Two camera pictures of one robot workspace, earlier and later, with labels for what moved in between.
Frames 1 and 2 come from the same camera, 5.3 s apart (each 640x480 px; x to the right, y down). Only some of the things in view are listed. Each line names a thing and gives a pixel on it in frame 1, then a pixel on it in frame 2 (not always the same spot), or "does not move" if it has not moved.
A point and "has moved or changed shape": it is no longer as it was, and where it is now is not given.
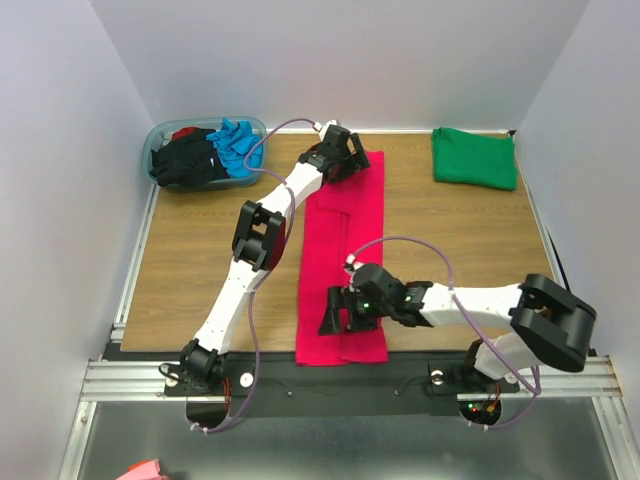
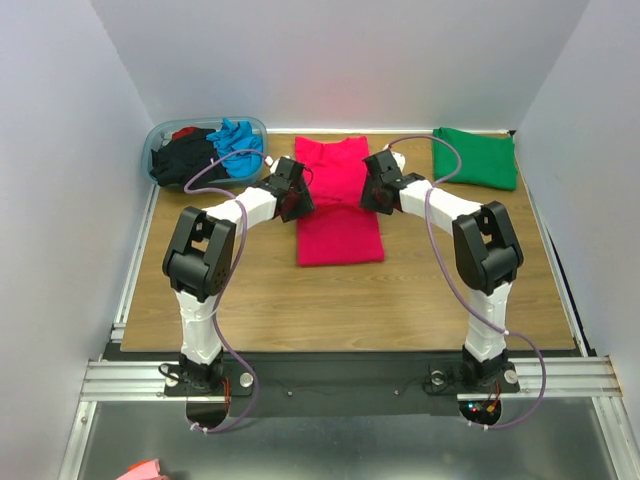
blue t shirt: x=232 y=142 does not move
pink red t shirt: x=343 y=219 has moved or changed shape
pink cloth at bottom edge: x=145 y=470 does not move
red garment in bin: x=184 y=131 does not move
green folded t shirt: x=481 y=159 does not move
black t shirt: x=188 y=162 does not move
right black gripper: x=345 y=310 to x=372 y=195
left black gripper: x=357 y=162 to x=306 y=204
